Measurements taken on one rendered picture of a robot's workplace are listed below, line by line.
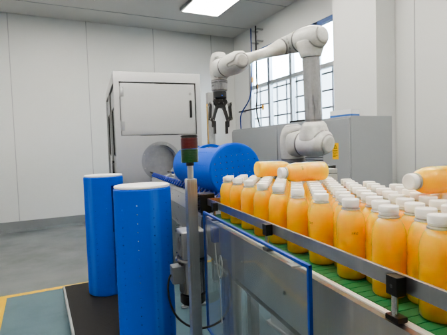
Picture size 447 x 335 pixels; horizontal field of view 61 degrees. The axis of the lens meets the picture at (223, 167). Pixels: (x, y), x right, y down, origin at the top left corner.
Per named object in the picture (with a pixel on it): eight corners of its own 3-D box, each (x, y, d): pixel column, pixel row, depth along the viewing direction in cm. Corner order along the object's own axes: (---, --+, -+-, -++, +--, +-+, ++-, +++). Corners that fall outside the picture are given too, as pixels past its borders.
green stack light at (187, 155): (195, 161, 143) (195, 148, 143) (200, 162, 137) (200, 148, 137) (179, 162, 141) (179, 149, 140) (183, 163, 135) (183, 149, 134)
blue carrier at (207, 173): (212, 181, 282) (208, 143, 280) (263, 193, 200) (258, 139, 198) (175, 187, 273) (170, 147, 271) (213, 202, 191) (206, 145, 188)
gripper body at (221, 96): (224, 92, 214) (225, 109, 215) (210, 92, 212) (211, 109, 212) (229, 90, 207) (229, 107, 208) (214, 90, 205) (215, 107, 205)
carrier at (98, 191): (91, 300, 271) (131, 292, 284) (85, 178, 267) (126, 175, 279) (86, 287, 297) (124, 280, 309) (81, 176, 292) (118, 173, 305)
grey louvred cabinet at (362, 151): (267, 230, 543) (264, 129, 535) (393, 272, 350) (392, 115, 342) (233, 235, 519) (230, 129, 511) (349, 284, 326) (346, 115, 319)
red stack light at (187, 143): (195, 148, 143) (195, 137, 142) (200, 148, 137) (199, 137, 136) (179, 149, 140) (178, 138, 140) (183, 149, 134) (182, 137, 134)
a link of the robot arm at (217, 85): (209, 82, 212) (209, 93, 212) (213, 79, 204) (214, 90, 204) (224, 83, 215) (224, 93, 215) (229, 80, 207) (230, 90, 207)
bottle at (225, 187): (217, 218, 166) (216, 181, 166) (227, 216, 171) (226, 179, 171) (229, 219, 162) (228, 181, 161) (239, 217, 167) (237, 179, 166)
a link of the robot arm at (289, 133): (294, 155, 258) (292, 123, 255) (313, 157, 242) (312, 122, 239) (275, 158, 249) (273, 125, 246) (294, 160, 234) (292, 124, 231)
